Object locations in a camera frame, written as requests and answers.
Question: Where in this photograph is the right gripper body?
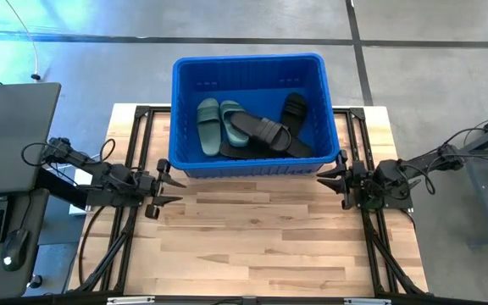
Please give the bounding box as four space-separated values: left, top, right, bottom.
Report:
336 149 370 211

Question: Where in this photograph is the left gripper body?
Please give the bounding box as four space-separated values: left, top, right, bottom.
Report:
136 158 172 220

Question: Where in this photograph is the black rubber slide sandal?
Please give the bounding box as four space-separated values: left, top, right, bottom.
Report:
278 91 308 139
219 135 314 161
230 111 292 153

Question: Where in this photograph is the green rubber slide sandal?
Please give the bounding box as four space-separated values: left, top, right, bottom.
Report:
219 99 250 148
196 97 223 157

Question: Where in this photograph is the blue plastic bin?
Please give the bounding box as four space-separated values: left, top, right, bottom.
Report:
169 53 341 179

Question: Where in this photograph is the black desk support bar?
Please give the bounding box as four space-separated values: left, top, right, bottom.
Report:
36 168 89 211

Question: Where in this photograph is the dark grey desk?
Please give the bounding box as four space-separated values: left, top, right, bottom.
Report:
0 188 50 302

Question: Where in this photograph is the grey metal stand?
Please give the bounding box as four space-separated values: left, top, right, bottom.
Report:
441 105 488 249

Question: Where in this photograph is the black computer mouse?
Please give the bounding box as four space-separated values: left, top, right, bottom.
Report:
0 228 30 273

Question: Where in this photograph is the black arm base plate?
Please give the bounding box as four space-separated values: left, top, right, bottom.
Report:
356 181 414 211
85 185 146 208

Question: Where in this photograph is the black aluminium frame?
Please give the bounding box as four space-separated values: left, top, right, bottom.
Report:
332 106 425 296
68 104 173 296

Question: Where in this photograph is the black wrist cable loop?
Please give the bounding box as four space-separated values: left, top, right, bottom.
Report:
397 162 437 197

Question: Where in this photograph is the thick black cable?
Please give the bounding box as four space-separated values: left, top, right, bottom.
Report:
77 205 106 287

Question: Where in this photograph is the silver metal bracket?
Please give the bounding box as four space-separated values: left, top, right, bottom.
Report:
107 296 156 305
343 297 392 305

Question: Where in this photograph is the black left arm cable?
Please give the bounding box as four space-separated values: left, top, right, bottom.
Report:
20 138 117 168

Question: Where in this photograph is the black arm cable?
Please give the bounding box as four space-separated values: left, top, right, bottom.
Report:
437 125 488 163
20 138 117 168

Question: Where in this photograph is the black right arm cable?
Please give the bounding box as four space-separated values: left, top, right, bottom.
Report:
437 125 488 163

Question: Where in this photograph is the white thin cable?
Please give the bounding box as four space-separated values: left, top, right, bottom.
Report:
4 0 42 81

